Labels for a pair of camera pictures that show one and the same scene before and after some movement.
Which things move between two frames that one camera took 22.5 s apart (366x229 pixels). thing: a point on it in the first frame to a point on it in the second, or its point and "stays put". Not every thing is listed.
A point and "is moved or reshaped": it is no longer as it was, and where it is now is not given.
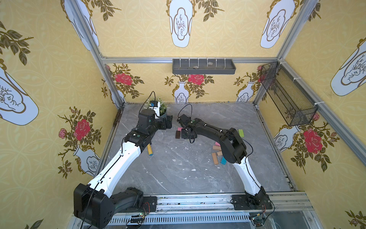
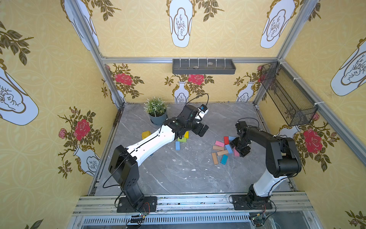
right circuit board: x=258 y=220 stays put
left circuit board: x=139 y=218 stays put
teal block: x=223 y=161 stays put
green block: x=241 y=132 is moved or reshaped
